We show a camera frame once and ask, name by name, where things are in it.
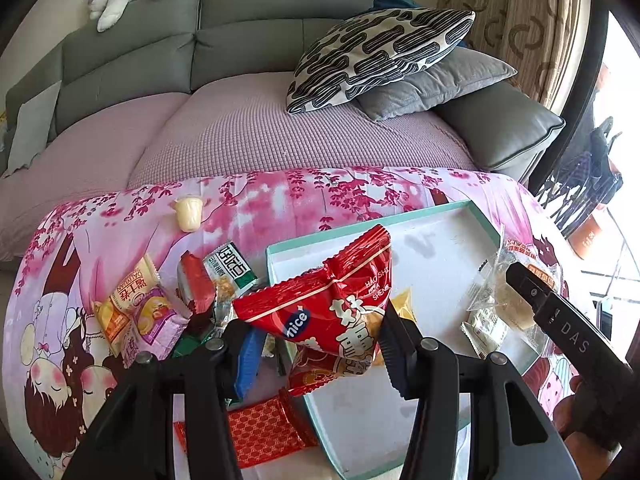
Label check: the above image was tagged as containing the blue cloth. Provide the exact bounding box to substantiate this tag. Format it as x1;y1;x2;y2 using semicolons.
370;0;426;13

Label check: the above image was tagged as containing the orange beige cake packet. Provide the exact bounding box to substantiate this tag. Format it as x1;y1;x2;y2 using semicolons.
92;253;161;358

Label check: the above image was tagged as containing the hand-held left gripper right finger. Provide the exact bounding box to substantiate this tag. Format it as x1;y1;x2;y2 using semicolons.
376;305;583;480

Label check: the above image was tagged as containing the large red snack packet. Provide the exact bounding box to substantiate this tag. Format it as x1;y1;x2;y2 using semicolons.
232;224;396;398

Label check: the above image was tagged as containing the purple swiss roll packet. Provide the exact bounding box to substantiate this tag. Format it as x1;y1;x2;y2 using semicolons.
122;285;191;368

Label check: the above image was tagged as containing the yellow pudding cup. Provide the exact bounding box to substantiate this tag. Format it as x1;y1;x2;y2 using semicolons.
173;196;207;233

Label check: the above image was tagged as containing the yellow cellophane packet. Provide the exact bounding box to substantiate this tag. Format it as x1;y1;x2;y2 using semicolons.
390;287;418;326

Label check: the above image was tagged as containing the small white clear packet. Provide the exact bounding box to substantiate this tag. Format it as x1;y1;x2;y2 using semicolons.
460;310;511;358

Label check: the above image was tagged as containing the orange pot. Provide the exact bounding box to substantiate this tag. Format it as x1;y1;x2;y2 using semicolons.
570;210;608;260

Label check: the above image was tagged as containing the grey green sofa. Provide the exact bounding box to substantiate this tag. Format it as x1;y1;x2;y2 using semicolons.
0;0;566;181

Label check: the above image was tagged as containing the beige patterned curtain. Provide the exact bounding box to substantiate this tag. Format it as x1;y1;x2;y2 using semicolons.
437;0;593;111

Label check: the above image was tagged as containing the pink printed blanket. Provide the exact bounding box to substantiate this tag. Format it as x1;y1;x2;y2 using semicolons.
2;166;601;480

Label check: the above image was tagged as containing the small plain red packet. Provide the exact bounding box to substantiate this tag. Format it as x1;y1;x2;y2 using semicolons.
177;250;217;313

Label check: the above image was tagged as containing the person's right hand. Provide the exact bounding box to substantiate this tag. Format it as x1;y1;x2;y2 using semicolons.
551;377;586;436

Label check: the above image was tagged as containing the purple textured sofa cover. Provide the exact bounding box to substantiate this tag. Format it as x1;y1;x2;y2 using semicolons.
0;67;476;261

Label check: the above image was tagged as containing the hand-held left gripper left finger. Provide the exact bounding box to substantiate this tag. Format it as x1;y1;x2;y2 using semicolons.
61;319;269;480

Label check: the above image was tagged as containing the green white cracker packet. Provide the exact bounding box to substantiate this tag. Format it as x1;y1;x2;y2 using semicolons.
202;241;258;297

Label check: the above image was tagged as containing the grey pillow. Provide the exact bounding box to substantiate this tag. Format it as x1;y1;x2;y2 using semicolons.
355;49;518;122

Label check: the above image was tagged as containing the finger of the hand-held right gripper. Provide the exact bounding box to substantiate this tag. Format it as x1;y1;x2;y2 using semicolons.
504;261;635;378

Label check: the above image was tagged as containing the black balcony rack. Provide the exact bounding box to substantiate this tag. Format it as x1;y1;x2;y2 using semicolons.
540;115;626;241

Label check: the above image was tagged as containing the pale grey cushion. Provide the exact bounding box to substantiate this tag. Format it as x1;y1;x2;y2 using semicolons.
5;80;63;176

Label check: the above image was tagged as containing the teal shallow box tray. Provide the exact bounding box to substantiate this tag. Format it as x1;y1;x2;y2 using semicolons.
265;200;543;480

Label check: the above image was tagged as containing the clear round pastry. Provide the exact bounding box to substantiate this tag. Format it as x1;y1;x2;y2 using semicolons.
467;236;568;356

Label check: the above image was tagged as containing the red lattice patterned packet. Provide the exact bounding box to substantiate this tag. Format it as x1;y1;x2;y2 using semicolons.
173;387;321;470

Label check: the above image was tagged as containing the black white patterned pillow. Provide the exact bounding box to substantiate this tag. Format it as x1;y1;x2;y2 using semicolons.
286;7;476;115

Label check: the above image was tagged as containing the dark green packet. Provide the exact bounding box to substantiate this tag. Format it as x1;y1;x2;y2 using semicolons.
172;330;216;361

